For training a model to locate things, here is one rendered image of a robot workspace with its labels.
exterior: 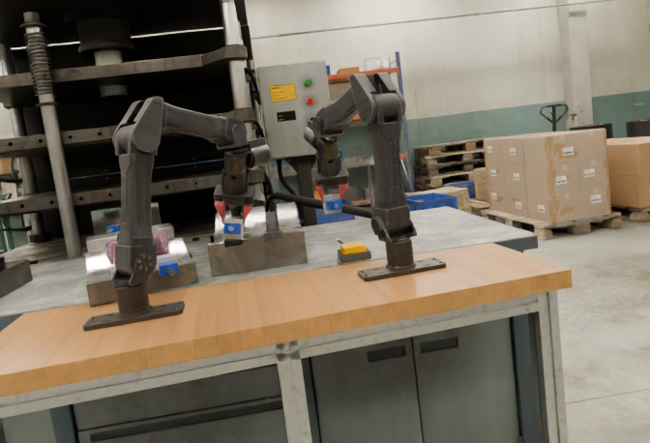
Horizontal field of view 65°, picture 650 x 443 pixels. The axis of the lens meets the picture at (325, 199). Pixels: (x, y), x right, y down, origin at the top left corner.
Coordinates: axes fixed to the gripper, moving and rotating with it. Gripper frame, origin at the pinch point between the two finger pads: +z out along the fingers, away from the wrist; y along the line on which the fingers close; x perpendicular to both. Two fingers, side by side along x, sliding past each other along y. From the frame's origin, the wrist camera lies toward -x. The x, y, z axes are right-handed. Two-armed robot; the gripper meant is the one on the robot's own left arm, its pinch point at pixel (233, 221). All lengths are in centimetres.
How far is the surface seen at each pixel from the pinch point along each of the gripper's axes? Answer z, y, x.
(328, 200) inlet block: -2.7, -26.2, -11.2
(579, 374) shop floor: 83, -145, -35
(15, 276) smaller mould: 28, 65, -11
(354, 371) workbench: 37, -36, 16
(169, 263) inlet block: 6.0, 14.4, 12.8
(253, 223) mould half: 10.5, -4.7, -19.1
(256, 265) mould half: 10.0, -6.9, 5.6
